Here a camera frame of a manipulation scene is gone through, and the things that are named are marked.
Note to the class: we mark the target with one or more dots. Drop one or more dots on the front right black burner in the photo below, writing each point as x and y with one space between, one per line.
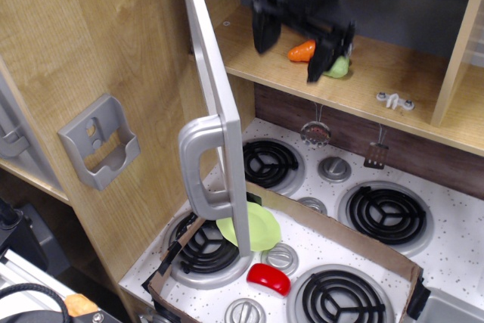
337 293

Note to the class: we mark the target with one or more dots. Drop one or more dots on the back left black burner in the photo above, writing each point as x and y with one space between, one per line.
274 165

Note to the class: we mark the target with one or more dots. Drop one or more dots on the grey back stove knob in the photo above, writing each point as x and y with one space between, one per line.
334 169

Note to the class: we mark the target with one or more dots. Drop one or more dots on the hanging silver strainer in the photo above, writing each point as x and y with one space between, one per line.
315 133

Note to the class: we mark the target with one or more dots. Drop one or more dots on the orange toy carrot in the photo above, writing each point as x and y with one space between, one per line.
303 52

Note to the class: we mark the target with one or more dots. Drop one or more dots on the grey middle stove knob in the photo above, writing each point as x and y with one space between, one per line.
314 203

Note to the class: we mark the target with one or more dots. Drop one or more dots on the red toy cheese wedge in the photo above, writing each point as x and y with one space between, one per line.
270 278

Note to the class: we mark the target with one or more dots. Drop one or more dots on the grey toy microwave door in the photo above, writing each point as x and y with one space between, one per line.
220 129

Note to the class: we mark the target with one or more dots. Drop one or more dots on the hanging toy spatula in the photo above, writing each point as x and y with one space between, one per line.
377 152

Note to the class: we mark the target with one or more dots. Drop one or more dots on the brown cardboard tray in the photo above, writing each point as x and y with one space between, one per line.
317 239

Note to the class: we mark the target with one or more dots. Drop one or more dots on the grey wall phone holder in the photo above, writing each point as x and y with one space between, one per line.
89 131

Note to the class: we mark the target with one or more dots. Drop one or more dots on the grey cabinet door handle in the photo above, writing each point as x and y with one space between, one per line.
13 139

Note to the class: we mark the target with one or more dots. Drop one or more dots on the white door latch clip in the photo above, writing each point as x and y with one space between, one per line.
392 101

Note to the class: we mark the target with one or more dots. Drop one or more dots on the front left black burner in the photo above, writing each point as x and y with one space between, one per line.
209 261

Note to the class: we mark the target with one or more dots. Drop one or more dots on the grey front stove knob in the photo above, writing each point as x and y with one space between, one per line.
245 310

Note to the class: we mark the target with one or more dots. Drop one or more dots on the black burner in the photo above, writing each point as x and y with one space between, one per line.
337 293
209 261
389 213
274 165

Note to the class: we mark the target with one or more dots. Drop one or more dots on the green toy lettuce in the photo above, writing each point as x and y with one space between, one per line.
339 69

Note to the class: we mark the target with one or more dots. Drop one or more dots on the grey toy sink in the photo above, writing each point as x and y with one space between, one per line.
442 307

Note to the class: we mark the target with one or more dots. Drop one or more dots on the back right black burner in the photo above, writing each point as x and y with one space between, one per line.
389 213

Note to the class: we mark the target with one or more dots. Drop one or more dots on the grey stove knob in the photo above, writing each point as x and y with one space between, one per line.
334 169
314 203
245 310
281 257

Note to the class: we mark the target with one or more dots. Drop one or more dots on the light green toy plate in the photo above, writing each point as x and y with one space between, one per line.
264 229

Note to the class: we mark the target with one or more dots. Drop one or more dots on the grey centre stove knob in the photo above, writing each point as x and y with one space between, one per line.
281 257

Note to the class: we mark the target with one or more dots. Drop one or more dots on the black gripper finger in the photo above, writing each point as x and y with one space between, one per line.
327 50
266 30

